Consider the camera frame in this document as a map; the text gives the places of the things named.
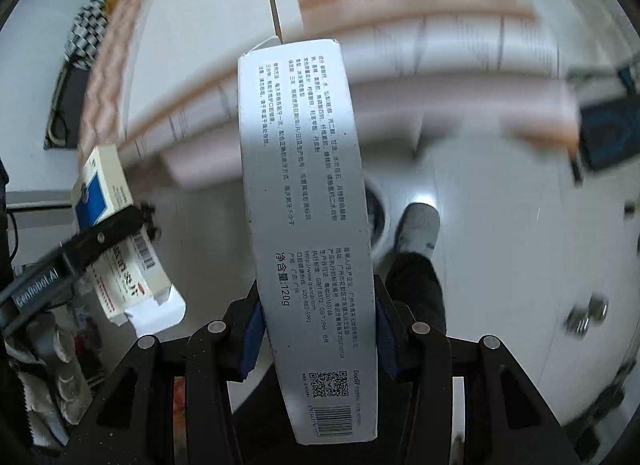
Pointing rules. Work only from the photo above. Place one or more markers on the black white checkered cloth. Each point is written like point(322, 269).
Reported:
point(86, 30)

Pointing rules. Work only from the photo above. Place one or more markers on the metal dumbbell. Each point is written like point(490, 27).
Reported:
point(586, 316)

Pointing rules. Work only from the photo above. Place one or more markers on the black floor scale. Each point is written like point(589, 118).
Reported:
point(612, 127)

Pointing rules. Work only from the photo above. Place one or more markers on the black bench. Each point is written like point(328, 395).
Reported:
point(67, 105)

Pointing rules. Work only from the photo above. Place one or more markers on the long white toothpaste box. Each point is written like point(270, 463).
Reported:
point(305, 245)

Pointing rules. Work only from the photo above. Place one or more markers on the person's dark trouser leg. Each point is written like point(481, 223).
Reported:
point(415, 290)

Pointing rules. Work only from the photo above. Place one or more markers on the person's grey slipper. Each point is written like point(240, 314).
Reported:
point(418, 226)

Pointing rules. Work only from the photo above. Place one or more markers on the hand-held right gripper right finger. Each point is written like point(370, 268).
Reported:
point(386, 345)

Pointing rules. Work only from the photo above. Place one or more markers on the round white trash bin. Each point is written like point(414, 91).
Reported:
point(377, 215)

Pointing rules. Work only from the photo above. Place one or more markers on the diamond patterned tablecloth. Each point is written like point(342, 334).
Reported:
point(360, 10)

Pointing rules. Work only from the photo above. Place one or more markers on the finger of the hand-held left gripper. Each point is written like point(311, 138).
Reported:
point(110, 232)

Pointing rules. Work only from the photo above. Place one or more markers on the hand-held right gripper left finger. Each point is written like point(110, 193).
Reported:
point(250, 345)

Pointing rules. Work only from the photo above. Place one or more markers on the blue white medicine box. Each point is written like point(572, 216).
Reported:
point(100, 180)

